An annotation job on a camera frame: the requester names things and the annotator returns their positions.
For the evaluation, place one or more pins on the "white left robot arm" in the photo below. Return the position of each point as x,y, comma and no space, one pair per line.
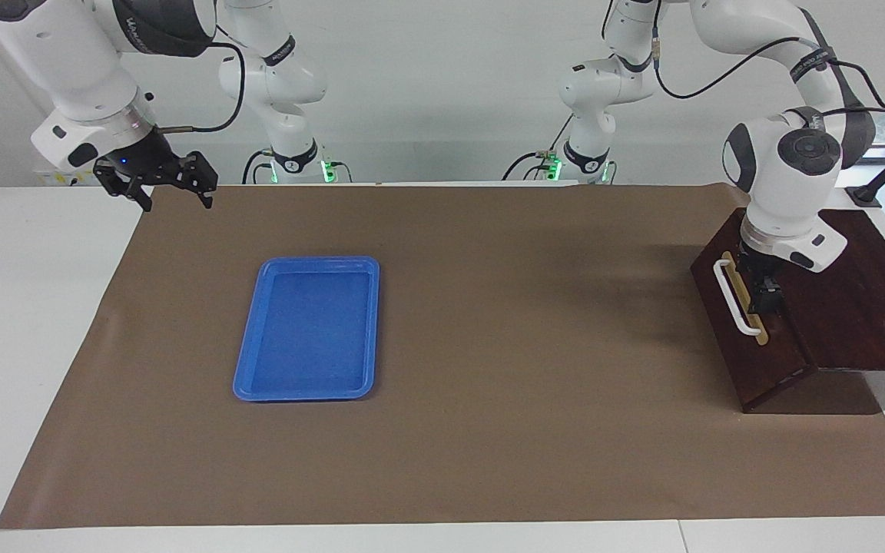
788,184

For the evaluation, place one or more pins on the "brown table mat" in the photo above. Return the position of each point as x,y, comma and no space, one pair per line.
488,384

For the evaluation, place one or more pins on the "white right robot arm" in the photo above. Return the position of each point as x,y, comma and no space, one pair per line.
81,69

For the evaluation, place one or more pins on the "white wall outlet box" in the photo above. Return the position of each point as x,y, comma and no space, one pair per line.
54,178

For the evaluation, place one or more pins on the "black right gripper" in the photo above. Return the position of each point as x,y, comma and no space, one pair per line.
143,161

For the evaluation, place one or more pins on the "dark wooden cabinet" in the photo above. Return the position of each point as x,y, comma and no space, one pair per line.
865,307

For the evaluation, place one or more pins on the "dark wooden drawer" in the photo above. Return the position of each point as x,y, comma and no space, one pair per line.
750,361

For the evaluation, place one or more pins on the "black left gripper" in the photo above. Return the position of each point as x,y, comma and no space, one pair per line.
757,265

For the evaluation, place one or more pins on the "blue plastic tray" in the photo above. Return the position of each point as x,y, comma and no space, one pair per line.
312,330

